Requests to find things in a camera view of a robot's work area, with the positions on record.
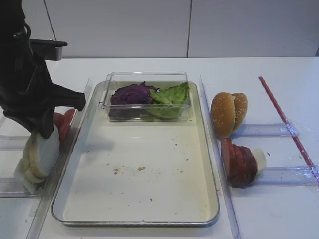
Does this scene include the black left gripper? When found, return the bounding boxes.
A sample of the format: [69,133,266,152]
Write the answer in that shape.
[0,57,86,139]

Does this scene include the white bread slice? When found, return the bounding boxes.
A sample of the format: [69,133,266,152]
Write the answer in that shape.
[29,125,59,178]

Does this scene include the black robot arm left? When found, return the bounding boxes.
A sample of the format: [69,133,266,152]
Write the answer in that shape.
[0,0,86,139]

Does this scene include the tomato slices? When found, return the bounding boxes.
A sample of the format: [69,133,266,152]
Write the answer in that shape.
[53,109,75,144]

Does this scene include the stack of bread slices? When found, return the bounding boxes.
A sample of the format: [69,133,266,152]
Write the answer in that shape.
[14,137,45,184]

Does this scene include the white pusher block for bread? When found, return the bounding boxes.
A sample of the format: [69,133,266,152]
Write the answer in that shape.
[13,171,36,195]

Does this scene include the green lettuce leaf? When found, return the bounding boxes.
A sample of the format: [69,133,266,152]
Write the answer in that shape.
[146,82,189,119]

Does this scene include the stack of meat patty slices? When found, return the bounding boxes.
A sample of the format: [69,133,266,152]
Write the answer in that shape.
[221,138,257,187]

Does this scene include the clear plastic salad container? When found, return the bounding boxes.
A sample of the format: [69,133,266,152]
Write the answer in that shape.
[99,72,191,121]

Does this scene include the purple cabbage leaf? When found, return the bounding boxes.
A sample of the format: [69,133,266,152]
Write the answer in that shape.
[110,82,156,105]

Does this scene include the metal baking tray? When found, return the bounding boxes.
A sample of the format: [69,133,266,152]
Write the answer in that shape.
[51,83,220,228]

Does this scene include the clear acrylic divider left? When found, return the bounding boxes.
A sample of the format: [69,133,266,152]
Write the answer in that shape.
[26,79,93,239]

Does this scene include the clear acrylic divider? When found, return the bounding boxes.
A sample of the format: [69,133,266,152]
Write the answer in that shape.
[26,79,93,239]
[199,75,242,239]

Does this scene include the plain bun half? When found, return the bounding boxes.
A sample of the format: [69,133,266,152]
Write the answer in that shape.
[211,92,235,138]

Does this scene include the sesame bun top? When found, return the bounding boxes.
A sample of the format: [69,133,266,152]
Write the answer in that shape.
[232,93,248,132]

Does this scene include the clear acrylic divider right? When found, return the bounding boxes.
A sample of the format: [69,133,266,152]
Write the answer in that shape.
[199,75,242,239]

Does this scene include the clear acrylic rail upper right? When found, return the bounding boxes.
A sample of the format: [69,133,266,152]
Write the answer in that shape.
[231,123,299,138]

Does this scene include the clear acrylic rail lower right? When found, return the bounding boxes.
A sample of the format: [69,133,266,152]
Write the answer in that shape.
[253,166,319,186]

